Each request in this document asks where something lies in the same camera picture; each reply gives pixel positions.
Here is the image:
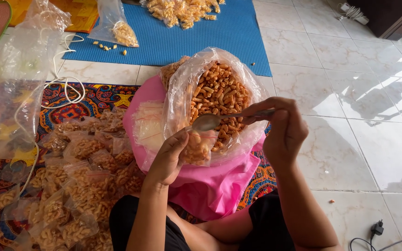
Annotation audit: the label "small snack zip bag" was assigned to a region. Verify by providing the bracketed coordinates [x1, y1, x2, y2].
[179, 128, 219, 167]

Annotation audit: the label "black charger with cable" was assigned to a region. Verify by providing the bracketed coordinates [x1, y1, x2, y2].
[349, 214, 402, 251]

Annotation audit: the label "pile of filled snack packets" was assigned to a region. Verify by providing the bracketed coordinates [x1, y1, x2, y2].
[0, 106, 146, 251]

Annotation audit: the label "stack of empty zip bags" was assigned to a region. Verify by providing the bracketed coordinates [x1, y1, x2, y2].
[132, 101, 165, 151]

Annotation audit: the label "colourful patterned mat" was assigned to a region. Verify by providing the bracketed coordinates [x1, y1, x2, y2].
[0, 82, 278, 251]

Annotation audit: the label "scattered loose snack pieces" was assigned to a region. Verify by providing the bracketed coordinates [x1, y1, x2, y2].
[92, 41, 128, 56]

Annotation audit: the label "dark wooden furniture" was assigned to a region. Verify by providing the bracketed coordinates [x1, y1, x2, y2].
[347, 0, 402, 41]

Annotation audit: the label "person's left hand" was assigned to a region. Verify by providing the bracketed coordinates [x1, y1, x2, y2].
[144, 129, 190, 187]

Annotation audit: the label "clear bag with few snacks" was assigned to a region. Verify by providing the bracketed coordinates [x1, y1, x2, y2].
[87, 0, 140, 49]

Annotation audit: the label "white power strip with cord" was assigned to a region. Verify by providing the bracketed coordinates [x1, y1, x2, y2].
[336, 2, 370, 26]

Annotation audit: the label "person's right hand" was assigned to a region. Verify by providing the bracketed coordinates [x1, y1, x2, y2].
[241, 97, 309, 169]

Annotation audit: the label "large empty clear plastic bag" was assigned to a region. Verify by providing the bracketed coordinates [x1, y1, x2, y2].
[0, 0, 73, 161]

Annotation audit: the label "metal spoon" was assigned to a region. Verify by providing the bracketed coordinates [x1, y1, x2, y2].
[191, 109, 277, 132]

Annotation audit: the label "person's black shorts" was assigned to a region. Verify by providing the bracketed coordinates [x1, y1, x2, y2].
[108, 190, 296, 251]

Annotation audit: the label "white cable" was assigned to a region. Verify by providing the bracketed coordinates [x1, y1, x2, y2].
[14, 34, 87, 196]

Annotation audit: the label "orange yellow patterned cloth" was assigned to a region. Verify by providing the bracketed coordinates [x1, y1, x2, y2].
[6, 0, 99, 34]

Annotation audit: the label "pink plastic bag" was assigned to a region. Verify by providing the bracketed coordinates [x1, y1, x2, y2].
[122, 75, 267, 222]

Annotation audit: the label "blue textured mat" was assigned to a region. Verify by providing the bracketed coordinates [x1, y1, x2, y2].
[62, 0, 273, 77]

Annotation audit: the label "large clear bag of macaroni snacks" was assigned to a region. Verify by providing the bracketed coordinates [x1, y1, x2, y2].
[159, 47, 270, 166]

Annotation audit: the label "heap of bagged yellow snacks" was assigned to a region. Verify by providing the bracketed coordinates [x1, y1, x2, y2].
[140, 0, 226, 30]

